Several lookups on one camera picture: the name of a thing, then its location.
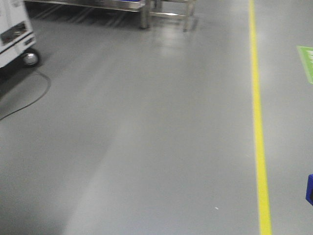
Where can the small blue parts box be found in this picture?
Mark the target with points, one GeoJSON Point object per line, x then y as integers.
{"type": "Point", "coordinates": [309, 191]}

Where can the white wheeled cart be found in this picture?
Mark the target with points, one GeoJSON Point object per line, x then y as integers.
{"type": "Point", "coordinates": [16, 35]}

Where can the green floor sign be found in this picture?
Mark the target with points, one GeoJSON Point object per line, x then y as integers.
{"type": "Point", "coordinates": [306, 56]}

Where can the stainless steel table frame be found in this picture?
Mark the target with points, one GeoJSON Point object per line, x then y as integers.
{"type": "Point", "coordinates": [146, 8]}

